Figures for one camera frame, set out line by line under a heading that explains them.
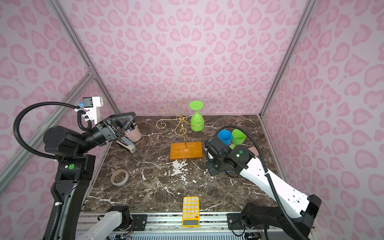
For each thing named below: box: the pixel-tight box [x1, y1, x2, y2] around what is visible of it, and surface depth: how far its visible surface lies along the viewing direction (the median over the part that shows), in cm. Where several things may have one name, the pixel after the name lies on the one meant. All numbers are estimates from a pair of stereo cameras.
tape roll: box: [110, 169, 129, 186], surface depth 88 cm
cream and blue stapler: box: [115, 136, 136, 153], surface depth 100 cm
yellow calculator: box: [182, 196, 200, 228], surface depth 77 cm
